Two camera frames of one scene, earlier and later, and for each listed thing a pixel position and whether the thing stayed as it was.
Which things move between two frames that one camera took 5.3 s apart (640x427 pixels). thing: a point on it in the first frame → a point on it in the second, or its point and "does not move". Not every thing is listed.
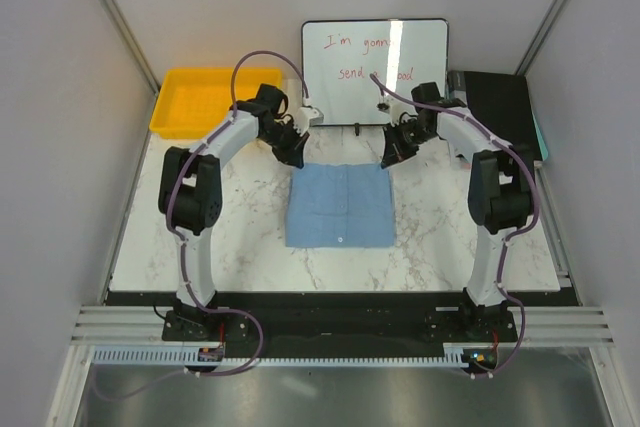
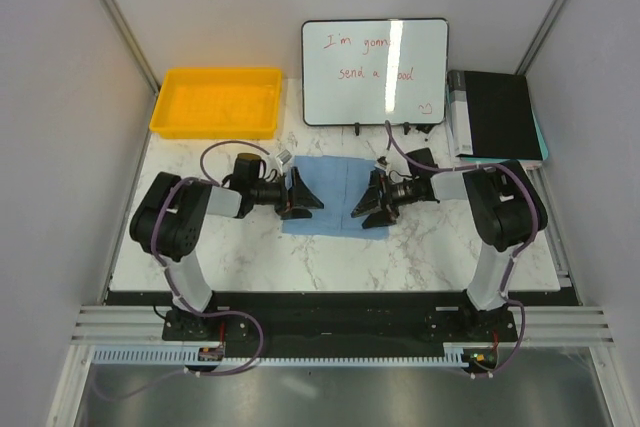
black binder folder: [502, 104] does not move
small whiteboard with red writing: [338, 57] does not move
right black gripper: [394, 150] → [384, 212]
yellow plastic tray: [191, 101] does not move
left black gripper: [294, 153] → [297, 200]
